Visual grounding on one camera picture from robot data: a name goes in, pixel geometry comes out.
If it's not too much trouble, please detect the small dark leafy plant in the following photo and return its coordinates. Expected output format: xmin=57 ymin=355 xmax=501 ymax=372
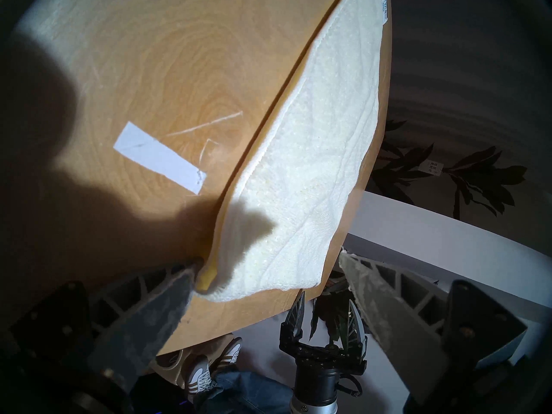
xmin=308 ymin=284 xmax=359 ymax=345

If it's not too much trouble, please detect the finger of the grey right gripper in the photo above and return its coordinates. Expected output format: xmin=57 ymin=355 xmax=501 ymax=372
xmin=341 ymin=299 xmax=368 ymax=358
xmin=282 ymin=290 xmax=307 ymax=345

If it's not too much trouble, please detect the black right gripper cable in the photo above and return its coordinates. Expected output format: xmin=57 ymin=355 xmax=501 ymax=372
xmin=336 ymin=372 xmax=364 ymax=398

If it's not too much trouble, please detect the brown pleated curtain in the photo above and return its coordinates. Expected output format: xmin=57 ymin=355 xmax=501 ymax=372
xmin=379 ymin=0 xmax=552 ymax=220

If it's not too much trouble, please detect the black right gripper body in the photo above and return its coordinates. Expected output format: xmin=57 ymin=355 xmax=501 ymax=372
xmin=279 ymin=323 xmax=368 ymax=401

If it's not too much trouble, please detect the white tape strip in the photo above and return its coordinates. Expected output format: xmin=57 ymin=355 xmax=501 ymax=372
xmin=113 ymin=121 xmax=207 ymax=195

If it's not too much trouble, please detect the cream dotted towel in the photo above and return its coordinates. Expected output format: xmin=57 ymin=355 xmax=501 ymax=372
xmin=196 ymin=0 xmax=389 ymax=303

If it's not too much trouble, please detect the brown white striped sneaker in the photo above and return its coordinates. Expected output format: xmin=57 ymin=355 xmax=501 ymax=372
xmin=183 ymin=355 xmax=217 ymax=394
xmin=209 ymin=336 xmax=243 ymax=373

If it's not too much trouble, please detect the tall dark leafy plant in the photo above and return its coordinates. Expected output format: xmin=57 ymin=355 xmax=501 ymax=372
xmin=371 ymin=120 xmax=527 ymax=220

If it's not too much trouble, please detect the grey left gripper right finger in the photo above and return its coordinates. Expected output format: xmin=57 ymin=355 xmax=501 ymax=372
xmin=339 ymin=249 xmax=527 ymax=405

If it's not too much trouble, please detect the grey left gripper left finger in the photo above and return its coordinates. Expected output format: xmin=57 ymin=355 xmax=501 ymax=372
xmin=11 ymin=258 xmax=205 ymax=392

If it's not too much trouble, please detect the blue jeans leg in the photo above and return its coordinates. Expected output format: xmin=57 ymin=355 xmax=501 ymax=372
xmin=194 ymin=370 xmax=298 ymax=414

